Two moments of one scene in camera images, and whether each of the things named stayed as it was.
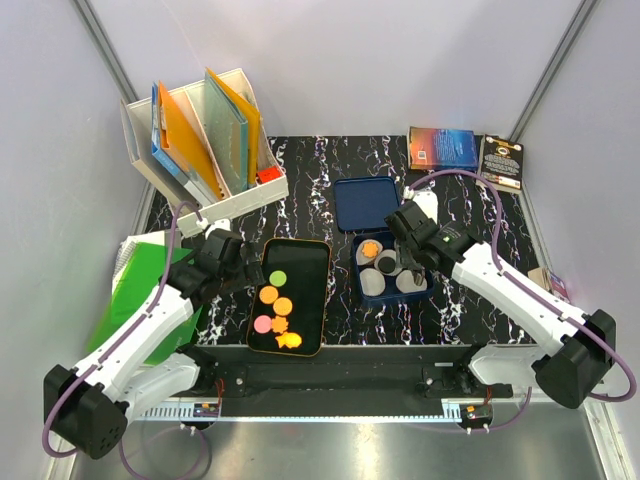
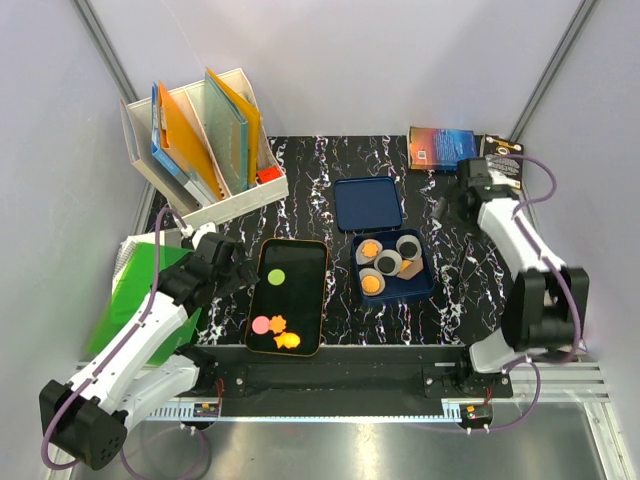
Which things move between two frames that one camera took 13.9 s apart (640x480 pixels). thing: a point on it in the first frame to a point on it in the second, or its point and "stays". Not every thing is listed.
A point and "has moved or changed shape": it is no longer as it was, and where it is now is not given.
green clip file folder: [140, 278] stays
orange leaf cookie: [370, 249] stays
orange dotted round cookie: [268, 294] to [370, 283]
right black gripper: [403, 256] to [441, 206]
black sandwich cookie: [386, 264] stays
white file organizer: [202, 152] stays
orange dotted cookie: [282, 306] has moved or changed shape
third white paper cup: [372, 282] stays
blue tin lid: [363, 202] stays
